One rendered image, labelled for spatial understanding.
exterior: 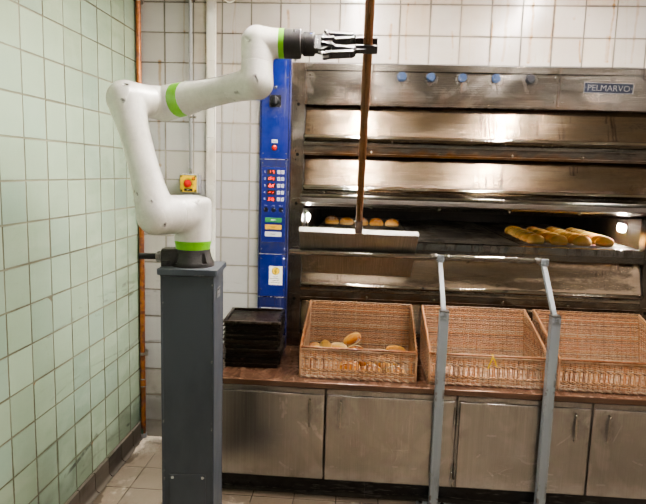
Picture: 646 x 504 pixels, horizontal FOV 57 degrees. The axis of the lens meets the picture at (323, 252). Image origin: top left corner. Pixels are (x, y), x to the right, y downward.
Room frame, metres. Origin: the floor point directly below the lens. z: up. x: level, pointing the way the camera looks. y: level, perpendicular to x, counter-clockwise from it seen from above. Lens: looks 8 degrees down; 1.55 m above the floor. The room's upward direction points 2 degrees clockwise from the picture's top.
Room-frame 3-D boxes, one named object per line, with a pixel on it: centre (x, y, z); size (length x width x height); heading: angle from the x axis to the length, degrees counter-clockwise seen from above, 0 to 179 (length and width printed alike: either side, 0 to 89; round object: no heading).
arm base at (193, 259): (2.07, 0.52, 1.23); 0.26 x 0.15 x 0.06; 90
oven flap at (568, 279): (3.11, -0.78, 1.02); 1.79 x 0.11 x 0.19; 86
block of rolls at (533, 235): (3.51, -1.39, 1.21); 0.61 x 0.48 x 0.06; 176
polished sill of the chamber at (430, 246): (3.13, -0.78, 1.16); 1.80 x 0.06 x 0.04; 86
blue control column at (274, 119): (4.11, 0.21, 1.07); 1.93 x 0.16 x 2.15; 176
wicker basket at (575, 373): (2.80, -1.38, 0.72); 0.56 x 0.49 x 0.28; 86
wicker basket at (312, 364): (2.88, -0.19, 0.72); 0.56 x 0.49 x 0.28; 86
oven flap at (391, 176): (3.11, -0.78, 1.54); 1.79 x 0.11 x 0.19; 86
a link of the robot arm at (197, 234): (2.06, 0.47, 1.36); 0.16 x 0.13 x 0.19; 147
